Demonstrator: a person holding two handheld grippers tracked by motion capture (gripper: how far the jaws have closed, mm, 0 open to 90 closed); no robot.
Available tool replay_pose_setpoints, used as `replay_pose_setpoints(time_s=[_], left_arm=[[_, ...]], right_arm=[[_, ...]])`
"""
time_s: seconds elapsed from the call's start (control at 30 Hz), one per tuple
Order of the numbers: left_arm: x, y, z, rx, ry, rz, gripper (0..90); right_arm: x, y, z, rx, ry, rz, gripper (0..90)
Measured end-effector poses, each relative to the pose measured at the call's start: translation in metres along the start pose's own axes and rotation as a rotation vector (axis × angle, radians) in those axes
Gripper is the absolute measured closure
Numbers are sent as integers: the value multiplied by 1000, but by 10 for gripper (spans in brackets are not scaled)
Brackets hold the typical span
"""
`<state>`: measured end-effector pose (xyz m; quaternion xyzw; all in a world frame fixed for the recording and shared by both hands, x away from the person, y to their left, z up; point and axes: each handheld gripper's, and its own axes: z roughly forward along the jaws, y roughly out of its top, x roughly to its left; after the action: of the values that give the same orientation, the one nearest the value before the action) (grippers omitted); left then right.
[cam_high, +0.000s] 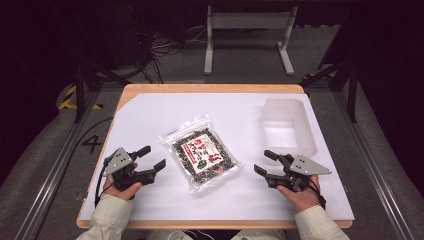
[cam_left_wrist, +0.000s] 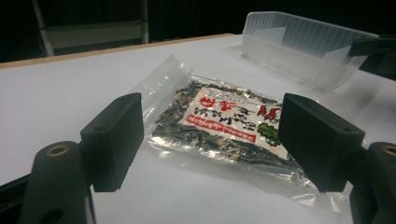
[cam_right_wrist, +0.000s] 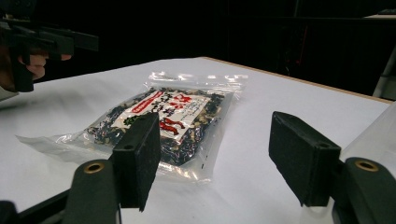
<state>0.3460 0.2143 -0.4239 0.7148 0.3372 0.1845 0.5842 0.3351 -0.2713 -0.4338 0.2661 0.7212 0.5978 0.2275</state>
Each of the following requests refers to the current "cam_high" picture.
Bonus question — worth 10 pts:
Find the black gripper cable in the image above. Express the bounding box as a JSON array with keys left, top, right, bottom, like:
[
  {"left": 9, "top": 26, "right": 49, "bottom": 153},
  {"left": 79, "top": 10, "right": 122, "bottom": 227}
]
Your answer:
[
  {"left": 94, "top": 158, "right": 114, "bottom": 209},
  {"left": 308, "top": 178, "right": 327, "bottom": 211}
]

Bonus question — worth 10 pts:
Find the grey metal stand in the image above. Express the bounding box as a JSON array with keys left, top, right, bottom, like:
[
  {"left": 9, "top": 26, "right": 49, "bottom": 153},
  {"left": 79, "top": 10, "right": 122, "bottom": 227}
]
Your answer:
[{"left": 203, "top": 5, "right": 299, "bottom": 77}]

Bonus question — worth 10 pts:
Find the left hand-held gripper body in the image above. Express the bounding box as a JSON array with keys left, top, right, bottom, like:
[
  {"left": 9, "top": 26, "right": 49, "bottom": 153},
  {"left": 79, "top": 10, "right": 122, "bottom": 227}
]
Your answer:
[{"left": 99, "top": 147, "right": 158, "bottom": 193}]

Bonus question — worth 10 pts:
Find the person's right hand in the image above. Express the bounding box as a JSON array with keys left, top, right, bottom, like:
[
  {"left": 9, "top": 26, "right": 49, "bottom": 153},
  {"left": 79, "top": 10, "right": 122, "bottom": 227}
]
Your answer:
[{"left": 276, "top": 174, "right": 322, "bottom": 214}]

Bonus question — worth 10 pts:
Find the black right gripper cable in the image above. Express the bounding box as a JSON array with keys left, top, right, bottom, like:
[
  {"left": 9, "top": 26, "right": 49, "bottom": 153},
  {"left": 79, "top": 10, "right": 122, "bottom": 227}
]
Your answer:
[{"left": 308, "top": 178, "right": 327, "bottom": 211}]

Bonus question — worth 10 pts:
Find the bundle of black floor cables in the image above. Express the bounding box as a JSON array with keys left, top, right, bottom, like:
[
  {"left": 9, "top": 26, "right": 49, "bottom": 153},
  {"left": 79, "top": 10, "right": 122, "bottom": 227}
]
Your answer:
[{"left": 128, "top": 4, "right": 209, "bottom": 85}]

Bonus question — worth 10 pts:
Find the aluminium floor rail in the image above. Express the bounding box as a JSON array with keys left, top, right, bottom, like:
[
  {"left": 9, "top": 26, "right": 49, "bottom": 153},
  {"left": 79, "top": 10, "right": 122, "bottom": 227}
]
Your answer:
[
  {"left": 332, "top": 90, "right": 416, "bottom": 240},
  {"left": 13, "top": 89, "right": 102, "bottom": 240}
]

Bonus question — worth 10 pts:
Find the person's left hand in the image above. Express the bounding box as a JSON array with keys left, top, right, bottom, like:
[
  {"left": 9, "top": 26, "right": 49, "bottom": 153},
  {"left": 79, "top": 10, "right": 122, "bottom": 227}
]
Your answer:
[{"left": 102, "top": 162, "right": 144, "bottom": 202}]

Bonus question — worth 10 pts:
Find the translucent plastic container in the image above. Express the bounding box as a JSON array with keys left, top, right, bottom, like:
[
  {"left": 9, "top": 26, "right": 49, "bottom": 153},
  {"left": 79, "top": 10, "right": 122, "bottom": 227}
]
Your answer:
[{"left": 259, "top": 97, "right": 319, "bottom": 167}]

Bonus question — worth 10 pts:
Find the thin black floor cable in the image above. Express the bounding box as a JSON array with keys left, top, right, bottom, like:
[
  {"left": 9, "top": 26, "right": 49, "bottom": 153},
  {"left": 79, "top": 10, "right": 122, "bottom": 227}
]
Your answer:
[{"left": 64, "top": 116, "right": 114, "bottom": 164}]

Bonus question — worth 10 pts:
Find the clear packet of dried seaweed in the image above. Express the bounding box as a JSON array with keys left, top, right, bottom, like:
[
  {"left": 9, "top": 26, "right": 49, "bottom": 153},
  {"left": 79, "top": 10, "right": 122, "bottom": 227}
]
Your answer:
[{"left": 159, "top": 113, "right": 244, "bottom": 199}]

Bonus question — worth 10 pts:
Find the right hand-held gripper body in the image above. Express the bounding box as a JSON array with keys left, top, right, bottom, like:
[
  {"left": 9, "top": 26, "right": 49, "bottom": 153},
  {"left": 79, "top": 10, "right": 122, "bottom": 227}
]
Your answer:
[{"left": 264, "top": 153, "right": 333, "bottom": 194}]

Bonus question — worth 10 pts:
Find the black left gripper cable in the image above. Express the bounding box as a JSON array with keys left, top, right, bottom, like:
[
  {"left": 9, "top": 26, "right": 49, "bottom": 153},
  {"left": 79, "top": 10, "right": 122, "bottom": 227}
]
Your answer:
[{"left": 94, "top": 158, "right": 114, "bottom": 209}]

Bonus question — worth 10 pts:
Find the white table sheet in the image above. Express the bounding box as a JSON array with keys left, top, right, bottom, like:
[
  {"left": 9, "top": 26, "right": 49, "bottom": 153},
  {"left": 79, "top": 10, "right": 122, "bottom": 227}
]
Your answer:
[{"left": 79, "top": 92, "right": 356, "bottom": 222}]

